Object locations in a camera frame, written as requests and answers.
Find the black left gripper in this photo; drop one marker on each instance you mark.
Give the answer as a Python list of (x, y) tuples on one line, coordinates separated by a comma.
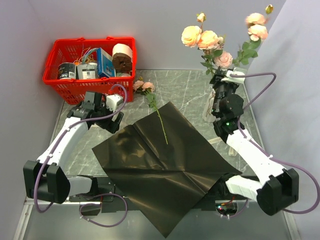
[(110, 125)]

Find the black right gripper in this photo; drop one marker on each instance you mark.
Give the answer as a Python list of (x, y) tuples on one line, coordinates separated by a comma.
[(216, 80)]

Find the pink artificial flower bouquet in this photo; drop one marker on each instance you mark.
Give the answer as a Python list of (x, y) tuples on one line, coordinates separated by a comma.
[(212, 46)]

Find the black wrapping paper cone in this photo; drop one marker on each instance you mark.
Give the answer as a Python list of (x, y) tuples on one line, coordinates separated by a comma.
[(163, 165)]

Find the tall pink rose stem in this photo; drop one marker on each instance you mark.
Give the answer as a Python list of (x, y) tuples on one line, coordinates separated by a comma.
[(257, 33)]

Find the beige printed ribbon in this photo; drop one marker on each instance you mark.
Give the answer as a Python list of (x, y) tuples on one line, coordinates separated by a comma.
[(222, 147)]

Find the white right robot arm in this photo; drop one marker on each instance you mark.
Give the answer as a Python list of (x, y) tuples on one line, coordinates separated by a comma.
[(276, 187)]

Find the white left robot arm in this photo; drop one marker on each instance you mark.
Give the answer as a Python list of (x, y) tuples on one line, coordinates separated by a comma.
[(44, 178)]

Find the white ribbed ceramic vase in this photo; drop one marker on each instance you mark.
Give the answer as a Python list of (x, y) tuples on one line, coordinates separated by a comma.
[(207, 115)]

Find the silver round can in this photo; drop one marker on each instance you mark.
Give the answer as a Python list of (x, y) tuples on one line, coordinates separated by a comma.
[(124, 74)]

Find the red plastic shopping basket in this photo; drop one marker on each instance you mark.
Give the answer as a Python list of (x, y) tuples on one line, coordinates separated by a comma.
[(73, 90)]

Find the blue product box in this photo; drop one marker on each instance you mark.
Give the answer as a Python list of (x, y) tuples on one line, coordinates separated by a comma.
[(105, 68)]

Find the grey labelled box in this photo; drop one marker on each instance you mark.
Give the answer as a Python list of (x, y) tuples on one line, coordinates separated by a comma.
[(87, 71)]

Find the brown paper roll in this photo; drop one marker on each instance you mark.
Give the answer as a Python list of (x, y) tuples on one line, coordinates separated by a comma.
[(122, 58)]

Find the black tin can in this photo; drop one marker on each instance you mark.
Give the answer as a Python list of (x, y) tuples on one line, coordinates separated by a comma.
[(66, 70)]

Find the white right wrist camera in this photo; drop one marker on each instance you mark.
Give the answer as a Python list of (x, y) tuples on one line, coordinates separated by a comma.
[(236, 76)]

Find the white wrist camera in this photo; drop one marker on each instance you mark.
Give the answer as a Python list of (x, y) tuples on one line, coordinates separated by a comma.
[(236, 76), (113, 101)]

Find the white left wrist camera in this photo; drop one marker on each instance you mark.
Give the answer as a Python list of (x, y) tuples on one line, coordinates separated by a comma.
[(113, 101)]

